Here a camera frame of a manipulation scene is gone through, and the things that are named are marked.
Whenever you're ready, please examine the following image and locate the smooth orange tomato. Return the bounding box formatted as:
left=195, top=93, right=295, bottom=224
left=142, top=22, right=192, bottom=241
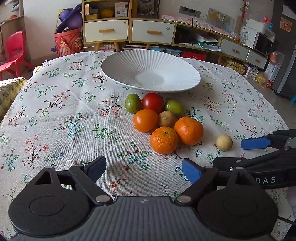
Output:
left=133, top=109, right=158, bottom=133

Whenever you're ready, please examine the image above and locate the knitted olive cushion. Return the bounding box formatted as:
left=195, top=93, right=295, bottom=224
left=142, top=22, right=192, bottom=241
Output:
left=0, top=77, right=28, bottom=121

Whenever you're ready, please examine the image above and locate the red plastic chair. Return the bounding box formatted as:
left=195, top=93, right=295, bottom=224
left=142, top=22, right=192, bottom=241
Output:
left=1, top=30, right=35, bottom=81

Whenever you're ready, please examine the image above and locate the red tomato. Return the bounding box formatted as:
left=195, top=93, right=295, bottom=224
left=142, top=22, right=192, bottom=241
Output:
left=142, top=93, right=165, bottom=114

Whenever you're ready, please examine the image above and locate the black microwave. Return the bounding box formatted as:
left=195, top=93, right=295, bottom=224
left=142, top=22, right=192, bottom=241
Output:
left=253, top=32, right=273, bottom=56

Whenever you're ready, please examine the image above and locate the colourful map board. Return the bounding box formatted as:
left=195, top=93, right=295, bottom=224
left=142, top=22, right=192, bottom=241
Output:
left=206, top=8, right=234, bottom=33

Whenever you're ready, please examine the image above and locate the framed cat picture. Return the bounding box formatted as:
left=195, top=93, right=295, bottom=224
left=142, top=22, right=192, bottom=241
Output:
left=137, top=0, right=160, bottom=19

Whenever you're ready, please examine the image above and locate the purple toy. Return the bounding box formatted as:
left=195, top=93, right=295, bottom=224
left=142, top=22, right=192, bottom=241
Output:
left=56, top=4, right=82, bottom=33

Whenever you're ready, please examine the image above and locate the red box under cabinet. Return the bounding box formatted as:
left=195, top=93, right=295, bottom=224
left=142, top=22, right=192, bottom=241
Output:
left=180, top=51, right=207, bottom=61

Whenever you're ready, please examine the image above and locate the long low tv cabinet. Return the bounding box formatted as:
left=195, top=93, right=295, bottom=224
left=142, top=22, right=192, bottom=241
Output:
left=129, top=18, right=268, bottom=69

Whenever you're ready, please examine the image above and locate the wooden shelf cabinet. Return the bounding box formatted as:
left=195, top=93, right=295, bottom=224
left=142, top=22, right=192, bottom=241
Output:
left=82, top=1, right=132, bottom=52

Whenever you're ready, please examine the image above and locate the floral tablecloth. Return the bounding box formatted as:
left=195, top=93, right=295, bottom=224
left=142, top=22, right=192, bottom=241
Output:
left=1, top=52, right=287, bottom=240

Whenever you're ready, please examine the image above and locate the white ribbed plate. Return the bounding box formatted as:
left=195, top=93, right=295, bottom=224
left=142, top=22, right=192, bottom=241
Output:
left=101, top=49, right=201, bottom=93

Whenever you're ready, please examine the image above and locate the orange mandarin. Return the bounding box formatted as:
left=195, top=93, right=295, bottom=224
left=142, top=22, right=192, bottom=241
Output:
left=174, top=116, right=204, bottom=146
left=150, top=126, right=179, bottom=155

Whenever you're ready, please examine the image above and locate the green fruit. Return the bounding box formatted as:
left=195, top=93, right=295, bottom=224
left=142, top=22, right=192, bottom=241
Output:
left=165, top=100, right=184, bottom=116
left=125, top=93, right=142, bottom=114

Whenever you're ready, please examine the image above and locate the brown kiwi fruit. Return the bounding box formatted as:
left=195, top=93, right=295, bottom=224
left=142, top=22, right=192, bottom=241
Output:
left=158, top=110, right=177, bottom=128

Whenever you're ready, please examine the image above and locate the grey refrigerator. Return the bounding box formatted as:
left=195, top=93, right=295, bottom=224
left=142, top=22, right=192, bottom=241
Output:
left=272, top=1, right=295, bottom=99

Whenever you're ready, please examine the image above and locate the small pale yellow fruit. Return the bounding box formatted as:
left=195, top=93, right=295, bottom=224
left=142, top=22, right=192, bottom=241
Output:
left=216, top=134, right=233, bottom=151

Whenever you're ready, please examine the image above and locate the red cartoon bucket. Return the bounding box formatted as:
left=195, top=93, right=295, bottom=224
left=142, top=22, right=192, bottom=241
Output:
left=51, top=28, right=84, bottom=57

